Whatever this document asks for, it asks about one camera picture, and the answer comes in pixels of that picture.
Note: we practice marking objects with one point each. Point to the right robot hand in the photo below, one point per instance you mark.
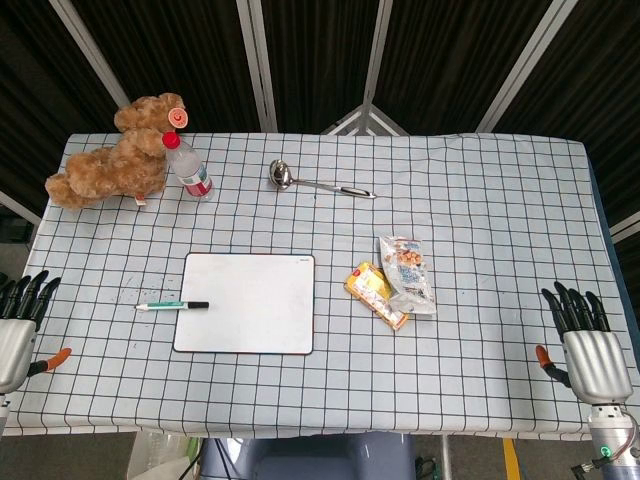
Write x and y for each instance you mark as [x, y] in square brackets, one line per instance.
[595, 357]

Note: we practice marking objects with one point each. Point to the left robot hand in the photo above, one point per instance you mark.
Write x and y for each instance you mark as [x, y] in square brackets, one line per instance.
[12, 340]

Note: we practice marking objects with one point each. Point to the whiteboard marker pen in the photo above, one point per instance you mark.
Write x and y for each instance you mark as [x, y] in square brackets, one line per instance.
[172, 305]

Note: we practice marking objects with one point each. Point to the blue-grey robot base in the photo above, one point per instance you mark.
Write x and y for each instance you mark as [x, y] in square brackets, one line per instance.
[305, 457]

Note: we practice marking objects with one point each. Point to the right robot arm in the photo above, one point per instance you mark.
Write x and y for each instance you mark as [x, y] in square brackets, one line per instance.
[614, 440]

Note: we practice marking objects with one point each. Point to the white dry-erase board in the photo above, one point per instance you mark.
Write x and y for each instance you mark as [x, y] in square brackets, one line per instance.
[247, 303]

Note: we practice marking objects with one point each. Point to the clear peanut snack bag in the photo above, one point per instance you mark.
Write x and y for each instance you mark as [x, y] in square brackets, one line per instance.
[407, 275]

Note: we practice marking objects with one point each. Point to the brown plush teddy bear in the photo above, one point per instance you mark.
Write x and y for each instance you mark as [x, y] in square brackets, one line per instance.
[112, 155]

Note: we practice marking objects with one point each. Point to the yellow snack packet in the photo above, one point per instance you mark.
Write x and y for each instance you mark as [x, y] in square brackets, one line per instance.
[375, 292]

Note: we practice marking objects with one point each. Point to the clear plastic water bottle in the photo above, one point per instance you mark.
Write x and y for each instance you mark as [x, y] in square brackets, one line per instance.
[189, 170]

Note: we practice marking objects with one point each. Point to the checkered tablecloth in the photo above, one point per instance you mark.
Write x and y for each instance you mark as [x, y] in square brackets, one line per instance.
[320, 280]

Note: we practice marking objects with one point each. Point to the stainless steel ladle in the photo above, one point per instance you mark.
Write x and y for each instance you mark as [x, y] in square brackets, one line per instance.
[310, 181]

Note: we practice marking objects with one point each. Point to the metal frame stand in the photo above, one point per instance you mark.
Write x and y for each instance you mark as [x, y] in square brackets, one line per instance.
[364, 119]

